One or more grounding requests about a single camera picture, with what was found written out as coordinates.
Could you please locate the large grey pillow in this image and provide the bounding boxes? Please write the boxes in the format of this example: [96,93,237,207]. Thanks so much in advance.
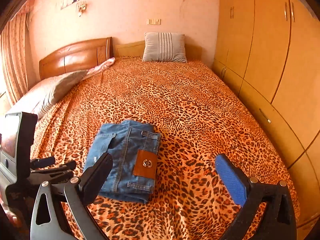
[7,70,88,120]

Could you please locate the wall lamp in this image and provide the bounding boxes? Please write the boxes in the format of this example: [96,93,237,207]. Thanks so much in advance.
[76,1,87,17]

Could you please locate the leopard print bed cover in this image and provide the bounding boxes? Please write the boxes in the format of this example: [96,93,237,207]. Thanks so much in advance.
[31,58,300,239]

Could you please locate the blue denim jeans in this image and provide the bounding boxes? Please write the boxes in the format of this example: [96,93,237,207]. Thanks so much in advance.
[84,120,161,204]

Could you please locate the yellow wooden wardrobe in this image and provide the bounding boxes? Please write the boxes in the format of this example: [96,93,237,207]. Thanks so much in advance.
[213,0,319,239]

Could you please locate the wall switch panel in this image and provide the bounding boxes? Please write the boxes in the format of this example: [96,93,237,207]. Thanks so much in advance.
[146,19,161,25]

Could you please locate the grey striped cushion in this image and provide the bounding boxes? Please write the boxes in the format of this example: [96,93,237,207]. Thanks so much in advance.
[143,32,187,63]

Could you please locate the light wooden low headboard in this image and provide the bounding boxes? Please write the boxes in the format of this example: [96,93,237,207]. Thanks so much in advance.
[115,37,202,63]

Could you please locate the pink quilt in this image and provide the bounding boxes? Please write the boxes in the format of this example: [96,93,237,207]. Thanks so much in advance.
[82,57,116,81]

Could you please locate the floral curtain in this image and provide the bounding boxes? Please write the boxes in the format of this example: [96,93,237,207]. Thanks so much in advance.
[1,0,36,105]

